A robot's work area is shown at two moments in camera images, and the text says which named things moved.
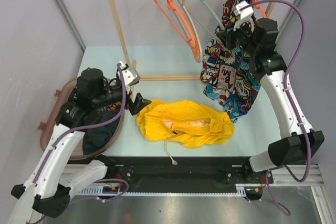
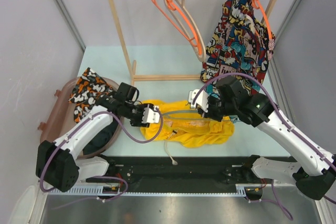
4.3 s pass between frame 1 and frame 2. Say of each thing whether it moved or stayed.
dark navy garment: stayed
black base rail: stayed
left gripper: moved
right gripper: moved
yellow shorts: stayed
